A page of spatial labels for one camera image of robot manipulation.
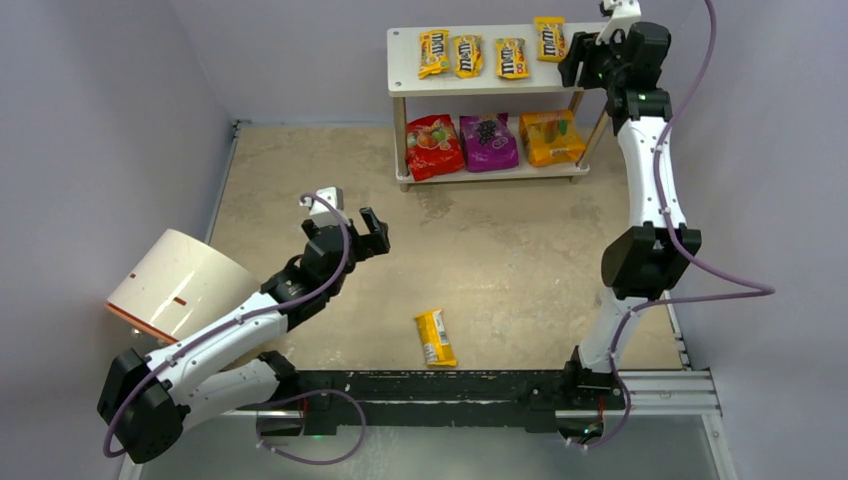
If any red candy bag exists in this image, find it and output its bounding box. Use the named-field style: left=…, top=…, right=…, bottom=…
left=405, top=114, right=465, bottom=182

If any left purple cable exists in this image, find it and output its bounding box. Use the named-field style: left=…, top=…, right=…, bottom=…
left=102, top=193, right=369, bottom=465

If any yellow M&M bag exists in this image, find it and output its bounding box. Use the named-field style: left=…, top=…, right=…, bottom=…
left=534, top=16, right=568, bottom=63
left=418, top=29, right=450, bottom=79

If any black base frame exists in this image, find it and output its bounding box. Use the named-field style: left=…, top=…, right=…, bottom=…
left=260, top=366, right=625, bottom=436

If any yellow candy bag back-side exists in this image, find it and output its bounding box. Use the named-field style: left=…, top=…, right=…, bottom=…
left=495, top=37, right=530, bottom=80

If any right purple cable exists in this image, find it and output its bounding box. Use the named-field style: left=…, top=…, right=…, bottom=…
left=566, top=0, right=776, bottom=452

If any yellow candy bag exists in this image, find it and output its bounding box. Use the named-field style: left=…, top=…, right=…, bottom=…
left=414, top=308, right=458, bottom=368
left=453, top=34, right=483, bottom=79

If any purple candy bag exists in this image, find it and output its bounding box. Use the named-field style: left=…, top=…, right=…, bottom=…
left=459, top=112, right=519, bottom=173

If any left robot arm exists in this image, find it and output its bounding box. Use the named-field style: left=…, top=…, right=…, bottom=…
left=97, top=207, right=391, bottom=463

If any yellow candy bag front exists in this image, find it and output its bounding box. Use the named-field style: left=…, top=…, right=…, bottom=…
left=414, top=308, right=458, bottom=368

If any orange candy bag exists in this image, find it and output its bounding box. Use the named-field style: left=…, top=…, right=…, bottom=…
left=519, top=110, right=586, bottom=168

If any white two-tier shelf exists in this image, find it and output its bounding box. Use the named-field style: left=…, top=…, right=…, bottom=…
left=386, top=27, right=609, bottom=192

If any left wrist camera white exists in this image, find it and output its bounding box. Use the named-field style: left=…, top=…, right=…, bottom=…
left=299, top=186, right=349, bottom=228

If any white cylindrical container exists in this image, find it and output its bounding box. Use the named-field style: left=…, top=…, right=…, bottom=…
left=105, top=229, right=260, bottom=344

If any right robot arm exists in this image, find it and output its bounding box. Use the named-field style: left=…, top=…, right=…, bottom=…
left=558, top=21, right=702, bottom=396

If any purple cable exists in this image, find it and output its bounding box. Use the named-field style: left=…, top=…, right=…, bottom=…
left=102, top=193, right=369, bottom=465
left=566, top=0, right=776, bottom=452

